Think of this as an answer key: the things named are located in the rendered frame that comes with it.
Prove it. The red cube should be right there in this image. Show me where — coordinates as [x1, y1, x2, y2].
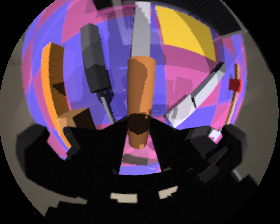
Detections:
[229, 78, 242, 92]

